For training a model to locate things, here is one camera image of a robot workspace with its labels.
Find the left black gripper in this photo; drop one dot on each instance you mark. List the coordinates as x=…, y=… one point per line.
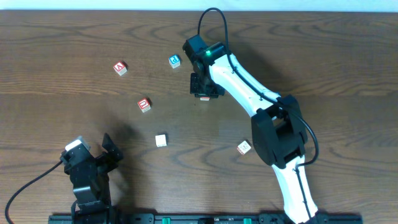
x=94, y=161

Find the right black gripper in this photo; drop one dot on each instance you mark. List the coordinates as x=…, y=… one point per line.
x=206, y=90

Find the red letter A block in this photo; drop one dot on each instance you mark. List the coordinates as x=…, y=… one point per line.
x=120, y=68

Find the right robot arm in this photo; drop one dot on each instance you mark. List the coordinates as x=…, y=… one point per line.
x=279, y=132

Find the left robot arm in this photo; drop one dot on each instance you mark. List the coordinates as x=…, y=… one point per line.
x=94, y=206

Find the blue letter P block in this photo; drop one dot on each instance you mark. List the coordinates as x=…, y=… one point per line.
x=174, y=61

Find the plain white wooden block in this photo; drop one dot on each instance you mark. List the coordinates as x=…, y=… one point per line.
x=161, y=140

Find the red letter U block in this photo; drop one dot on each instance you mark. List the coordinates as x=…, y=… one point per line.
x=144, y=105

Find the white block with red edge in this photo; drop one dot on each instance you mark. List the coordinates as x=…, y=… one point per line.
x=243, y=147

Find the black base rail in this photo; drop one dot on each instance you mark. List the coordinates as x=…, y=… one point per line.
x=264, y=218

